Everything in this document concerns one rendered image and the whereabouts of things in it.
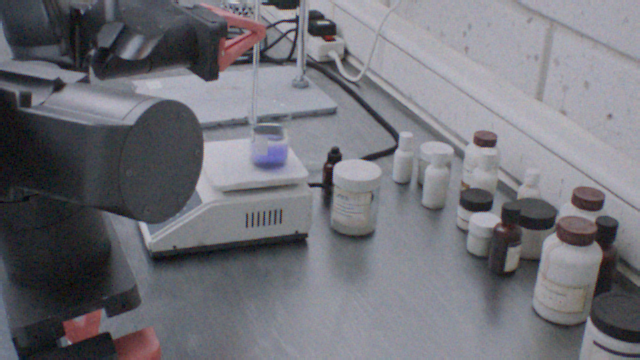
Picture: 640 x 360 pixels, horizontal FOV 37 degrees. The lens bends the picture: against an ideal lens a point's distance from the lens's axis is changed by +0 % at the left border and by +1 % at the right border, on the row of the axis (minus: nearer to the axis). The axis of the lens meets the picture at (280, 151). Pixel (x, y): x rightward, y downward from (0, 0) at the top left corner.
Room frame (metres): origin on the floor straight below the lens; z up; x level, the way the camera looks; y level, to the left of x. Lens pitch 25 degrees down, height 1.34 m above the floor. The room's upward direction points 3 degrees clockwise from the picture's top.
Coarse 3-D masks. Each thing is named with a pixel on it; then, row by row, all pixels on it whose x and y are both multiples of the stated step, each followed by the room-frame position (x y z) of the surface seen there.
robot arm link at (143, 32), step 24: (120, 0) 0.87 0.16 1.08; (144, 0) 0.88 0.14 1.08; (168, 0) 0.89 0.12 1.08; (96, 24) 0.87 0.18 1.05; (120, 24) 0.86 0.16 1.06; (144, 24) 0.86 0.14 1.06; (168, 24) 0.88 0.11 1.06; (96, 48) 0.88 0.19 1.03; (120, 48) 0.88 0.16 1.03; (144, 48) 0.88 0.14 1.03
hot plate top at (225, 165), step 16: (208, 144) 1.07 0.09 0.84; (224, 144) 1.07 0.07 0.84; (240, 144) 1.08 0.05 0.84; (208, 160) 1.03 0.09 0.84; (224, 160) 1.03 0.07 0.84; (240, 160) 1.03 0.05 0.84; (208, 176) 0.99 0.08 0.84; (224, 176) 0.99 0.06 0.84; (240, 176) 0.99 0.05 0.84; (256, 176) 0.99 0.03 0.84; (272, 176) 0.99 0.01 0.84; (288, 176) 0.99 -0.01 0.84; (304, 176) 1.00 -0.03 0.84
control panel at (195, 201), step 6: (198, 192) 0.98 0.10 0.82; (192, 198) 0.98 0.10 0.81; (198, 198) 0.97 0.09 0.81; (186, 204) 0.97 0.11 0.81; (192, 204) 0.96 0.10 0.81; (198, 204) 0.96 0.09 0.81; (180, 210) 0.96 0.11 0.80; (186, 210) 0.96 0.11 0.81; (174, 216) 0.96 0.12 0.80; (180, 216) 0.95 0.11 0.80; (162, 222) 0.95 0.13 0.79; (168, 222) 0.95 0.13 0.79; (150, 228) 0.95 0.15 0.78; (156, 228) 0.95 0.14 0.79; (150, 234) 0.94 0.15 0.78
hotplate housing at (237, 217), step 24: (216, 192) 0.98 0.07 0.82; (240, 192) 0.98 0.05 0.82; (264, 192) 0.98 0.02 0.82; (288, 192) 0.99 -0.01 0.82; (312, 192) 1.00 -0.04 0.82; (192, 216) 0.95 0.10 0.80; (216, 216) 0.96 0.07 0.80; (240, 216) 0.96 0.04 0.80; (264, 216) 0.97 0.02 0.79; (288, 216) 0.98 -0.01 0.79; (168, 240) 0.94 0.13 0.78; (192, 240) 0.95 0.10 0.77; (216, 240) 0.96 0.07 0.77; (240, 240) 0.97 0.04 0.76; (264, 240) 0.98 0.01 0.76
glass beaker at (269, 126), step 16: (256, 112) 1.00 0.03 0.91; (272, 112) 1.05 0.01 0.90; (288, 112) 1.03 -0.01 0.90; (256, 128) 1.00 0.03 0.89; (272, 128) 1.00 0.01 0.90; (288, 128) 1.01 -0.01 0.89; (256, 144) 1.00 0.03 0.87; (272, 144) 1.00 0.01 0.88; (288, 144) 1.02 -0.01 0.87; (256, 160) 1.00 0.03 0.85; (272, 160) 1.00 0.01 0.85; (288, 160) 1.02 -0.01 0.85
